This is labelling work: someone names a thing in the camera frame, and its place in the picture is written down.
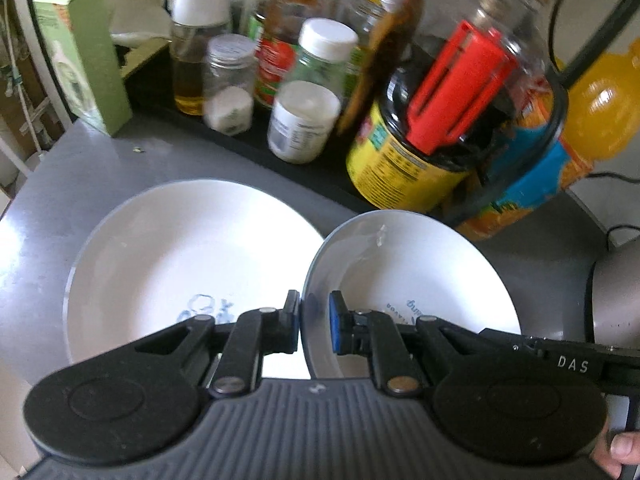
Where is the person's right hand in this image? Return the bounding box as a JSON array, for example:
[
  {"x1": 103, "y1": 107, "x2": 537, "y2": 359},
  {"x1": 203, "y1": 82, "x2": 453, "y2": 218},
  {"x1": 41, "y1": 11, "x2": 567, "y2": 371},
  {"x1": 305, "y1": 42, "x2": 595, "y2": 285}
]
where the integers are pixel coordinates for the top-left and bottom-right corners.
[{"x1": 590, "y1": 427, "x2": 640, "y2": 480}]

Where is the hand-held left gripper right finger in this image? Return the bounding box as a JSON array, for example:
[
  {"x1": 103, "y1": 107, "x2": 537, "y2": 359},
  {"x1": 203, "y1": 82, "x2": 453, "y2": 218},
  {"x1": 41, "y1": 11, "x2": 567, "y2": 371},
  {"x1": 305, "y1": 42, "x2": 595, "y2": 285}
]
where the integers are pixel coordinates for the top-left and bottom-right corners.
[{"x1": 328, "y1": 290, "x2": 482, "y2": 397}]

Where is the white-lid jar green label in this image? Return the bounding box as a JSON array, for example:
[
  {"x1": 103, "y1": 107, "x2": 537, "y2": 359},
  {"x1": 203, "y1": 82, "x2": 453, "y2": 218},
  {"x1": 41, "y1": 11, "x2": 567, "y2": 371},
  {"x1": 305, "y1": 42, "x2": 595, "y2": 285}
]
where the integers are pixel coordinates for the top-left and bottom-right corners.
[{"x1": 294, "y1": 17, "x2": 362, "y2": 107}]

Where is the white plastic bag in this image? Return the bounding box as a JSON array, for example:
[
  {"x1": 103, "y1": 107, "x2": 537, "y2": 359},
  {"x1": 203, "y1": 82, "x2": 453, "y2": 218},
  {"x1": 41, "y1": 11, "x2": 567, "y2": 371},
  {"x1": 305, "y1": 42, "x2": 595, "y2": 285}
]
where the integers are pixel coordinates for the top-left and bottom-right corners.
[{"x1": 100, "y1": 0, "x2": 174, "y2": 47}]

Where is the white powder jar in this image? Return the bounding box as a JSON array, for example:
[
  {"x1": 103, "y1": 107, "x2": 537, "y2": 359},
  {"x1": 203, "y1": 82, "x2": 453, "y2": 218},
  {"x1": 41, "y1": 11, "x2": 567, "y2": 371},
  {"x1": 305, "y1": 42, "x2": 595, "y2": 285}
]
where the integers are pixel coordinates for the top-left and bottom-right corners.
[{"x1": 267, "y1": 80, "x2": 342, "y2": 165}]

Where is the small white plate blue print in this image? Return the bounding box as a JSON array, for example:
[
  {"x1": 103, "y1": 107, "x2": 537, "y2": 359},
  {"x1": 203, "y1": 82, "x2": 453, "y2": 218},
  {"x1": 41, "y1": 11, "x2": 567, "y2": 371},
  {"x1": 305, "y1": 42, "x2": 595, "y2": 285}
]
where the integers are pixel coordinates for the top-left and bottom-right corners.
[{"x1": 301, "y1": 210, "x2": 522, "y2": 382}]

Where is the glass oil bottle white top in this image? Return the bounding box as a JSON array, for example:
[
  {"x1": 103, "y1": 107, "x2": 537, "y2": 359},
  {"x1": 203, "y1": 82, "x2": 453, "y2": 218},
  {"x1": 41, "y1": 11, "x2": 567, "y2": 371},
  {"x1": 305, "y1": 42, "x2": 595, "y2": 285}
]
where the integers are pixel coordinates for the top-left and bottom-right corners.
[{"x1": 169, "y1": 0, "x2": 234, "y2": 117}]

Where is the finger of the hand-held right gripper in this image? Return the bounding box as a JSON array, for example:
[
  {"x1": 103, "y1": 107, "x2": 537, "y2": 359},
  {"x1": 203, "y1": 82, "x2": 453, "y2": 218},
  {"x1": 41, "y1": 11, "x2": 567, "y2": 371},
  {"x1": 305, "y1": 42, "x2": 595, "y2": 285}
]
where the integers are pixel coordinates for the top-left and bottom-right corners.
[{"x1": 479, "y1": 328, "x2": 544, "y2": 362}]

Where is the pink and black rice cooker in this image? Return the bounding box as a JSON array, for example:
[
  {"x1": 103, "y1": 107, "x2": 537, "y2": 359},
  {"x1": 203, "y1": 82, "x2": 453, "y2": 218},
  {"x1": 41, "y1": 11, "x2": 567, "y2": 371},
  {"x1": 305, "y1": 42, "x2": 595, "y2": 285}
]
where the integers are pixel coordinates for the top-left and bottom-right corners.
[{"x1": 585, "y1": 245, "x2": 640, "y2": 347}]

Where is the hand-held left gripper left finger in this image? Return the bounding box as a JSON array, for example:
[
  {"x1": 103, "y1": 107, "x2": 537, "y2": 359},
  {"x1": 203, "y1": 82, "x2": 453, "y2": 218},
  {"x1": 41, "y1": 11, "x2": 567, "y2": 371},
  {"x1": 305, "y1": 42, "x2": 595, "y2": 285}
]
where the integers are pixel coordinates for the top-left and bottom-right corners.
[{"x1": 134, "y1": 289, "x2": 301, "y2": 399}]

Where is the green carton box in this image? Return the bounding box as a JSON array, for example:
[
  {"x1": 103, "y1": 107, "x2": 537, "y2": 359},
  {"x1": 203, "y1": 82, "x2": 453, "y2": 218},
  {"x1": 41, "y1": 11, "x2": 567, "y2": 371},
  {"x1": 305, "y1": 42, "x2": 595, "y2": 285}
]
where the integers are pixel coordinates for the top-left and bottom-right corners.
[{"x1": 32, "y1": 0, "x2": 134, "y2": 137}]

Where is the large white plate blue print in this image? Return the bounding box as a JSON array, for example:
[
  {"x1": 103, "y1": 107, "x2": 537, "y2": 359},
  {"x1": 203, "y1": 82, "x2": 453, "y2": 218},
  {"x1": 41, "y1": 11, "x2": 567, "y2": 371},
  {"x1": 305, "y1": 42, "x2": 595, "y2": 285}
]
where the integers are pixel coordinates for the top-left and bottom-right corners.
[{"x1": 65, "y1": 178, "x2": 331, "y2": 382}]

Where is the small clear jar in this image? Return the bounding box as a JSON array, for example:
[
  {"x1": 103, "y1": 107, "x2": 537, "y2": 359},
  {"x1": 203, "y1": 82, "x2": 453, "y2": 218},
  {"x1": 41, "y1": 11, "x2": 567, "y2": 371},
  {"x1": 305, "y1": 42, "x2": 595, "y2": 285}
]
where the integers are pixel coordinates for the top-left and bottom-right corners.
[{"x1": 202, "y1": 34, "x2": 257, "y2": 136}]

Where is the orange juice bottle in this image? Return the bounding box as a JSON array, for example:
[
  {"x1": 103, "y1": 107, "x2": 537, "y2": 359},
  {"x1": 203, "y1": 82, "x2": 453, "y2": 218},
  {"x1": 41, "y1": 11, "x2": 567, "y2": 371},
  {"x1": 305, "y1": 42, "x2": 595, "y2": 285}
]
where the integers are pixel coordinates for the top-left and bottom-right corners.
[{"x1": 452, "y1": 35, "x2": 640, "y2": 244}]

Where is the black wire rack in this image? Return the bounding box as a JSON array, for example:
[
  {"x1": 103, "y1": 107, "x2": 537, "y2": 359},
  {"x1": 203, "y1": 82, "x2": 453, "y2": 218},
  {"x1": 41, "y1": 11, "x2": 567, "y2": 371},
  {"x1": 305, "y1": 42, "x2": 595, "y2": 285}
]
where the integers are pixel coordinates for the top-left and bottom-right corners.
[{"x1": 546, "y1": 0, "x2": 640, "y2": 92}]

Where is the thin black cable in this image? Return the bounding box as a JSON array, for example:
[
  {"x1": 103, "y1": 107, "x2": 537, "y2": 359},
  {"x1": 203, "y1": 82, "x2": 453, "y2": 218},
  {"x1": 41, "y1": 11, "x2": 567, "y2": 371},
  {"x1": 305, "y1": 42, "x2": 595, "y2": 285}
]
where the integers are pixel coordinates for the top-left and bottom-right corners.
[
  {"x1": 584, "y1": 170, "x2": 640, "y2": 184},
  {"x1": 606, "y1": 222, "x2": 640, "y2": 252}
]

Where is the black bottle tray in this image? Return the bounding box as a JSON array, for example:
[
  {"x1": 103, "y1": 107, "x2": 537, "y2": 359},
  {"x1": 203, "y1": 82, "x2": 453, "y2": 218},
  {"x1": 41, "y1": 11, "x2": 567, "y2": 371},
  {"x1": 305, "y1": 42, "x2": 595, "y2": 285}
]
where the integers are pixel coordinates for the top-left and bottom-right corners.
[{"x1": 114, "y1": 39, "x2": 453, "y2": 222}]

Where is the red-label sauce bottle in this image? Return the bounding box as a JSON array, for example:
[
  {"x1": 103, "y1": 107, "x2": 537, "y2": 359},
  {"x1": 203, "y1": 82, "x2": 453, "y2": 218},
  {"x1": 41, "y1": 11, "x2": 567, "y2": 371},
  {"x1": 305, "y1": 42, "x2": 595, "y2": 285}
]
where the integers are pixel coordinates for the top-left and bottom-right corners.
[{"x1": 251, "y1": 0, "x2": 347, "y2": 112}]

